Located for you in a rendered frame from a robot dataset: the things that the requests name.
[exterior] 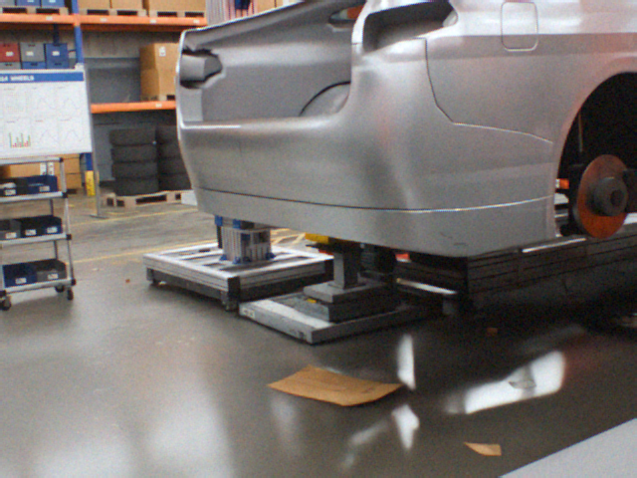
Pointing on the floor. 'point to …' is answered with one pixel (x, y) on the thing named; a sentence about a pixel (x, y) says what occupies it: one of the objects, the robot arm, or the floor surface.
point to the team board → (47, 116)
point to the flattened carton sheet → (332, 386)
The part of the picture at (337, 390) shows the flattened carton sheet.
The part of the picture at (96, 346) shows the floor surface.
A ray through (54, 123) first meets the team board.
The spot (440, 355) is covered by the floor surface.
